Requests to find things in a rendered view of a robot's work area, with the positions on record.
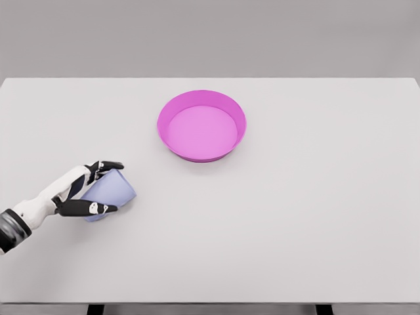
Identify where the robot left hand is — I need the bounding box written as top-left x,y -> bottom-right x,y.
37,160 -> 125,218

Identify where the lavender cup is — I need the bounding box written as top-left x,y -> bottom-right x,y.
79,168 -> 137,223

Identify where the pink plate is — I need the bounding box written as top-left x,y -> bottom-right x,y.
156,89 -> 247,163

